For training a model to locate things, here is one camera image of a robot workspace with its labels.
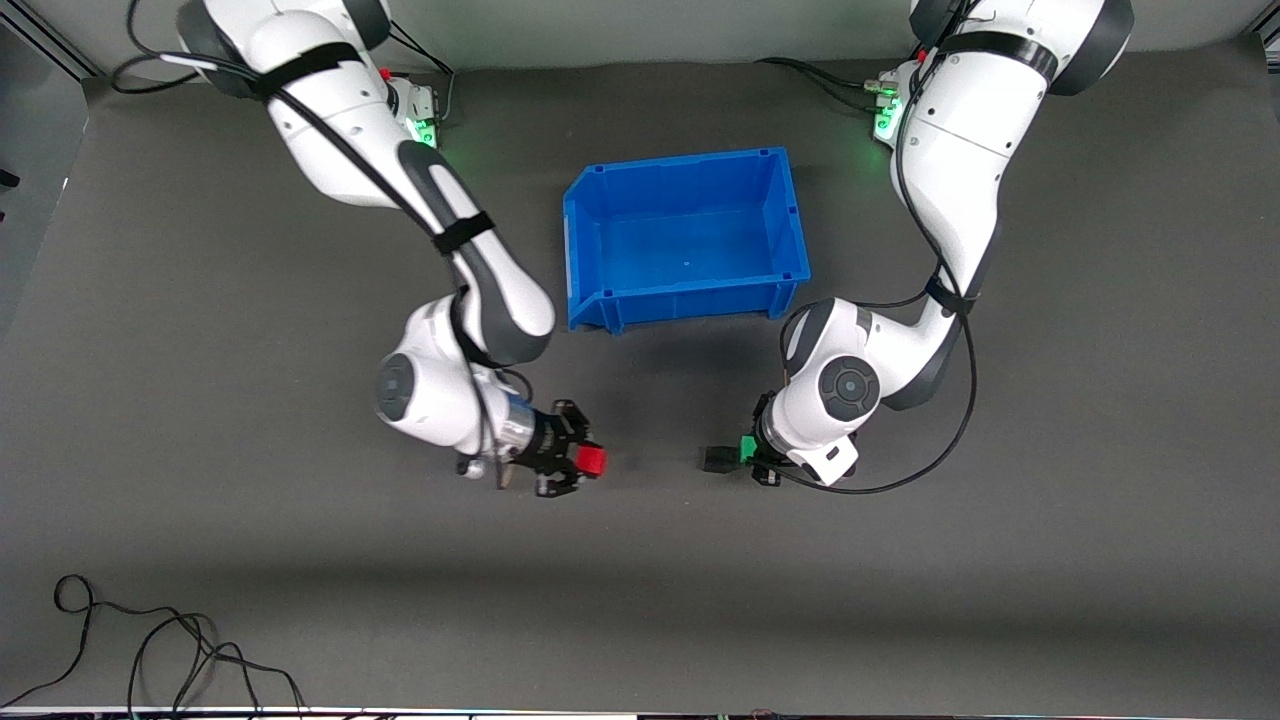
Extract black base cable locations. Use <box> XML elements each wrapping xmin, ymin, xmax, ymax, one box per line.
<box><xmin>755</xmin><ymin>57</ymin><xmax>891</xmax><ymax>111</ymax></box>
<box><xmin>385</xmin><ymin>20</ymin><xmax>456</xmax><ymax>123</ymax></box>

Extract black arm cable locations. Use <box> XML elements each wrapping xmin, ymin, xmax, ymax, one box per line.
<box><xmin>778</xmin><ymin>0</ymin><xmax>1001</xmax><ymax>495</ymax></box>
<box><xmin>110</xmin><ymin>0</ymin><xmax>536</xmax><ymax>491</ymax></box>

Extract grey left base connector box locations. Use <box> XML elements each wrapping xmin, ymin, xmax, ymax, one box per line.
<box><xmin>872</xmin><ymin>68</ymin><xmax>906</xmax><ymax>141</ymax></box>

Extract dark metal frame rail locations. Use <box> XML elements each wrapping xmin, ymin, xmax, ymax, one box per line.
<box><xmin>0</xmin><ymin>0</ymin><xmax>101</xmax><ymax>81</ymax></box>

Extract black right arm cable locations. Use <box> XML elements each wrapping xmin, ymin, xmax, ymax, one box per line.
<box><xmin>110</xmin><ymin>0</ymin><xmax>536</xmax><ymax>491</ymax></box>

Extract black left base cable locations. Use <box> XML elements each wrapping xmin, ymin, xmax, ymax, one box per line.
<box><xmin>755</xmin><ymin>57</ymin><xmax>891</xmax><ymax>111</ymax></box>

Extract blue plastic bin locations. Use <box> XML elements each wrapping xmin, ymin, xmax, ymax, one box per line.
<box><xmin>562</xmin><ymin>147</ymin><xmax>812</xmax><ymax>335</ymax></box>

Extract black right base cable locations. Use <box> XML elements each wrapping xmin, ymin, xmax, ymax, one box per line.
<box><xmin>385</xmin><ymin>20</ymin><xmax>456</xmax><ymax>123</ymax></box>

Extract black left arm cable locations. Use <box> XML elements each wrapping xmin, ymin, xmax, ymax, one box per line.
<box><xmin>778</xmin><ymin>0</ymin><xmax>1001</xmax><ymax>495</ymax></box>

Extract grey base connector box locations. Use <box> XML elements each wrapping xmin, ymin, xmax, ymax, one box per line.
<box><xmin>872</xmin><ymin>68</ymin><xmax>906</xmax><ymax>141</ymax></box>
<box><xmin>395</xmin><ymin>80</ymin><xmax>441</xmax><ymax>146</ymax></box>

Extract thin black loose cable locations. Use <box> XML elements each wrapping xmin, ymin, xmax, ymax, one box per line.
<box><xmin>127</xmin><ymin>612</ymin><xmax>263</xmax><ymax>717</ymax></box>
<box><xmin>0</xmin><ymin>575</ymin><xmax>306</xmax><ymax>717</ymax></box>

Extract grey right base connector box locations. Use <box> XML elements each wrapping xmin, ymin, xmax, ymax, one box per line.
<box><xmin>395</xmin><ymin>80</ymin><xmax>441</xmax><ymax>146</ymax></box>

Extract dark grey table mat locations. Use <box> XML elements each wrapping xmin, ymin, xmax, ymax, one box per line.
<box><xmin>0</xmin><ymin>45</ymin><xmax>1280</xmax><ymax>713</ymax></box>

